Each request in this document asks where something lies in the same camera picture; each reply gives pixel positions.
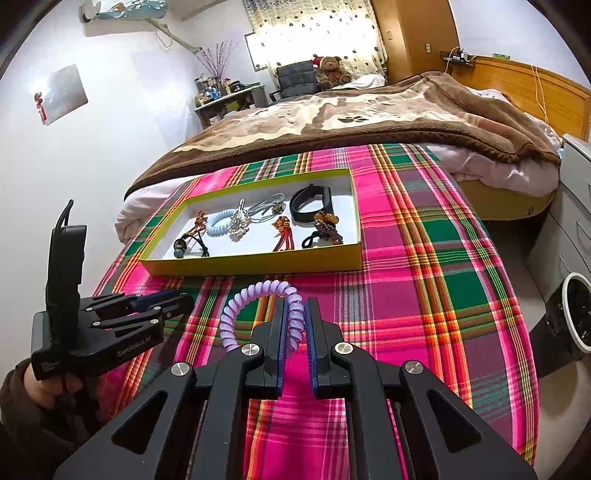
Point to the silver rhinestone brooch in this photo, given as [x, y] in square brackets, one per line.
[240, 226]

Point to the vase of purple branches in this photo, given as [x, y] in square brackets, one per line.
[217, 62]

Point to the black chair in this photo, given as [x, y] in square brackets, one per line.
[295, 76]

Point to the brown teddy bear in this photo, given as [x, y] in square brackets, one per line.
[328, 69]

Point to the white nightstand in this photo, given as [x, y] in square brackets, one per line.
[563, 207]

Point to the pink green plaid cloth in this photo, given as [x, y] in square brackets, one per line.
[415, 254]

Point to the brown patterned blanket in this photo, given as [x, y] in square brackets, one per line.
[369, 120]

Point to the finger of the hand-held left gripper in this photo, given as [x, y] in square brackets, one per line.
[157, 297]
[180, 307]

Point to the person's left hand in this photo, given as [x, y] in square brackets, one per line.
[46, 392]

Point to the patterned curtain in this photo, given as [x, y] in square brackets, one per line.
[318, 32]

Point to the person's left forearm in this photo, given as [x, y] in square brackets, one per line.
[27, 438]

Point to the black trash bin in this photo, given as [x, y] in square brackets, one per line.
[554, 332]

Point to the wooden wardrobe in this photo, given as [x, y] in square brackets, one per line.
[415, 37]

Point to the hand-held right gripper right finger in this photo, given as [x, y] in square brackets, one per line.
[323, 369]

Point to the window pane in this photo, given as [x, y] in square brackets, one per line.
[255, 50]

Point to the wall shelf with chargers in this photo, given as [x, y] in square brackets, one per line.
[457, 57]

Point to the wooden headboard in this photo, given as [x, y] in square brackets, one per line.
[508, 81]

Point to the silver wall mirror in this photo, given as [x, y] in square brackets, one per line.
[62, 94]

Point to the black wristband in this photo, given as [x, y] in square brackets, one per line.
[318, 189]

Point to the yellow and white box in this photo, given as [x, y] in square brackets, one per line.
[258, 261]

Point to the red hanging ornament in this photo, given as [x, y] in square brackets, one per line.
[42, 110]

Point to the cluttered desk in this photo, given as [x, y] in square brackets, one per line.
[231, 99]

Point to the group of bottles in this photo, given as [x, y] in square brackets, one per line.
[217, 91]

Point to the wall air conditioner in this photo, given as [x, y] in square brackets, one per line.
[124, 9]

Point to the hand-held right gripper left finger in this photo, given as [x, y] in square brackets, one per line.
[272, 369]

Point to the air conditioner pipe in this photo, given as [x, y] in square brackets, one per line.
[180, 37]

